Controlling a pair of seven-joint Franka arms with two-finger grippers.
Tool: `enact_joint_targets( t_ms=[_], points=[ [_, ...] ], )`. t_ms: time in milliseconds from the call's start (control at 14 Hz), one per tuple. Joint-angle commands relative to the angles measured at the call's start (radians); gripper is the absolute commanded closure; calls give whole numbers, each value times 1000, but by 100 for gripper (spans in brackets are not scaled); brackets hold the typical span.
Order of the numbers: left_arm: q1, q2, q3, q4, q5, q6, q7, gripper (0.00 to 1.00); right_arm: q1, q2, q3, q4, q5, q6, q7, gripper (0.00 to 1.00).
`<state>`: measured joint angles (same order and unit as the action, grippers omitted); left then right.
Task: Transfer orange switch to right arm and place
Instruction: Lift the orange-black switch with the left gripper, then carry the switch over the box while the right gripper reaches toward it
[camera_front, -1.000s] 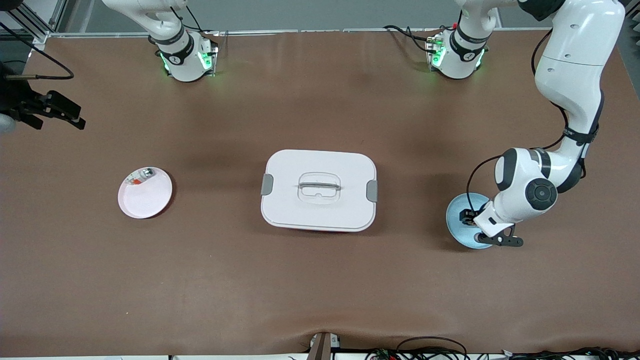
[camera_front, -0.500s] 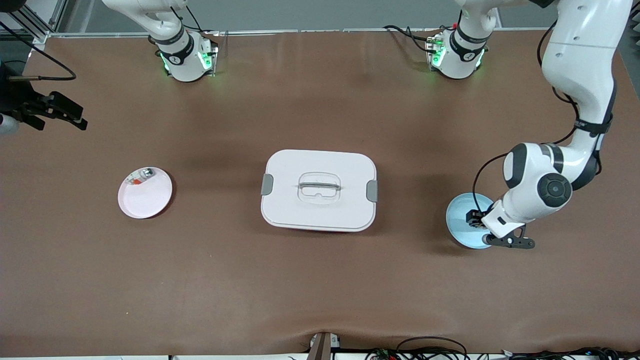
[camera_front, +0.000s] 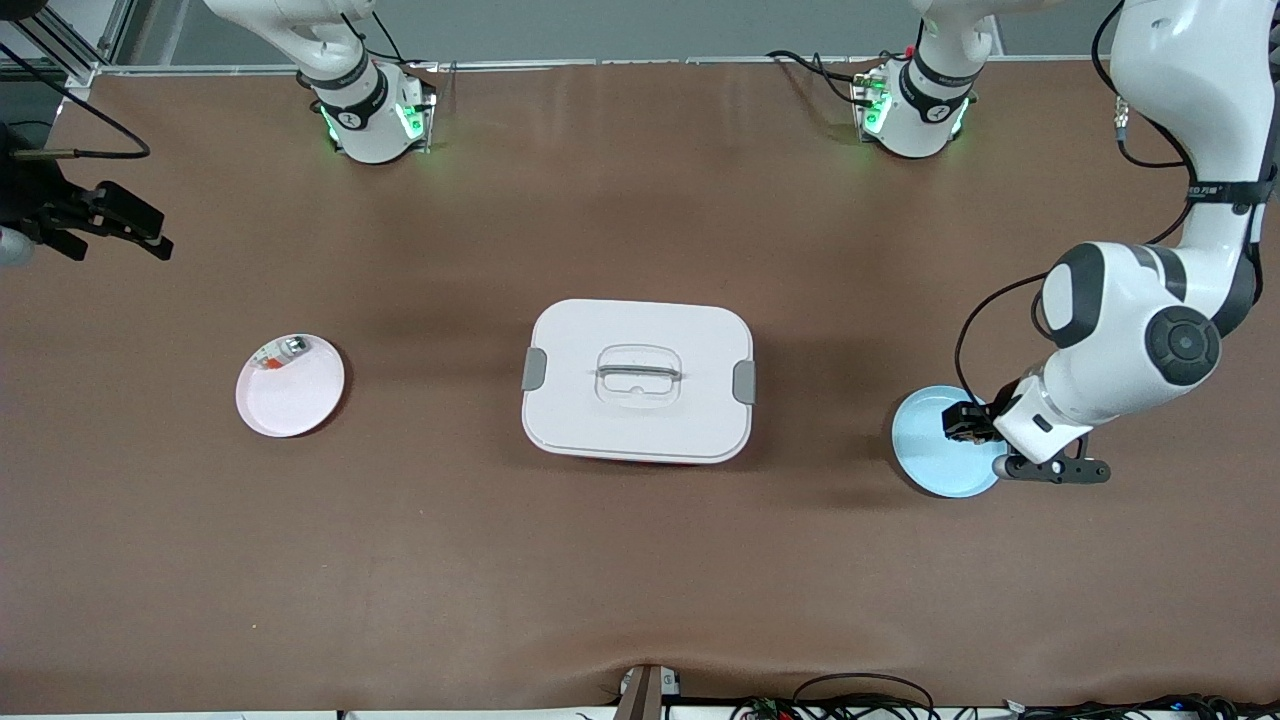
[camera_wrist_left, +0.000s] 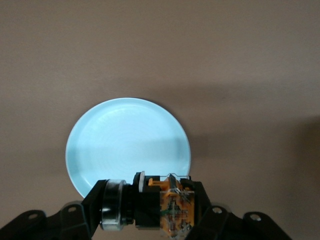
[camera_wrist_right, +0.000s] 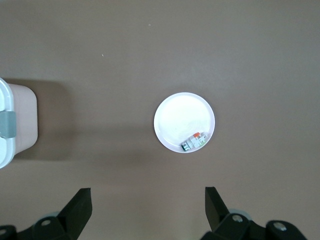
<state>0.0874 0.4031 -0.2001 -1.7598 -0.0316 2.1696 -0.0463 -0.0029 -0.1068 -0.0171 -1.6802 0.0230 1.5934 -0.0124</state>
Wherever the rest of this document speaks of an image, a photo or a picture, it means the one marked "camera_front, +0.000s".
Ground black left arm base cables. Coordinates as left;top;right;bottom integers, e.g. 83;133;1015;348
765;48;871;106

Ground light blue round plate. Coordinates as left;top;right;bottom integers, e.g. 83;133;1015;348
891;385;1009;499

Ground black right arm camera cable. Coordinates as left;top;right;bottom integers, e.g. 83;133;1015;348
0;42;153;161

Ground brown table mat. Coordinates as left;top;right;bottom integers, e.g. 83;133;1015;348
0;58;1280;713

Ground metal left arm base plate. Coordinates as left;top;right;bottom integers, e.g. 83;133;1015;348
848;65;979;141

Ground small silver orange switch part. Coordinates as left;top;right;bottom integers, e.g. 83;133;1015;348
255;336;313;374

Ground brown camera stand post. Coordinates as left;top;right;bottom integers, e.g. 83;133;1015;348
612;663;683;720

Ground aluminium frame with black struts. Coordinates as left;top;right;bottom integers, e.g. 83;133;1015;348
0;0;136;93

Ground white lidded storage box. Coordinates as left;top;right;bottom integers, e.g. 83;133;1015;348
520;298;758;467

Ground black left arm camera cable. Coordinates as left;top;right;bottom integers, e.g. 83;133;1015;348
955;0;1196;406

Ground black left camera mount bracket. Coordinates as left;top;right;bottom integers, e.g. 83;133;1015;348
1005;453;1112;488

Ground black right arm base cable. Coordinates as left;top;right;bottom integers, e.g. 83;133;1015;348
340;8;441;76

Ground pink round plate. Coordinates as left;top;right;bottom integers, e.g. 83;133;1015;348
235;333;346;439

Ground black cable tangle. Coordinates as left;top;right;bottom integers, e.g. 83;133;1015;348
730;672;941;720

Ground black cable bundle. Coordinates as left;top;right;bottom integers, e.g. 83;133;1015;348
1015;693;1280;720

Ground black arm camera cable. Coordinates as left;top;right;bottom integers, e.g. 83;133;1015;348
955;0;1196;406
0;42;153;161

